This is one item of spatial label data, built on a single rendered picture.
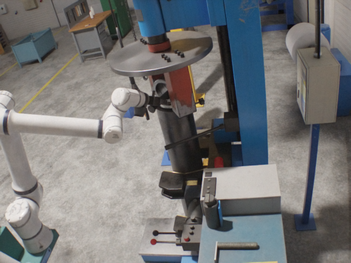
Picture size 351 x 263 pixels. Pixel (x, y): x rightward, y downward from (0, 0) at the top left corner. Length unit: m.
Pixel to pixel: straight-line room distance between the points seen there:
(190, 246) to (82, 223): 1.95
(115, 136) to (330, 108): 1.31
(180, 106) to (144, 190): 2.00
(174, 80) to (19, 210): 1.07
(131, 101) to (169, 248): 1.57
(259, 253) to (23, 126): 1.22
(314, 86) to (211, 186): 0.85
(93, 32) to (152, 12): 6.16
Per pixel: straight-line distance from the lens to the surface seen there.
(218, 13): 1.52
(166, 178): 2.04
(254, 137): 1.85
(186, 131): 1.86
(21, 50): 9.76
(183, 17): 1.58
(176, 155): 1.97
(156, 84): 1.77
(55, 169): 4.41
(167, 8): 1.58
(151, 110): 1.69
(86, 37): 7.82
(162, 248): 2.74
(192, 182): 2.02
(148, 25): 1.61
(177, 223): 2.38
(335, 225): 3.01
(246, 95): 1.69
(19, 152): 1.72
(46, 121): 1.43
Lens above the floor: 2.36
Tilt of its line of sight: 33 degrees down
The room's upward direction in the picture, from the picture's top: 14 degrees counter-clockwise
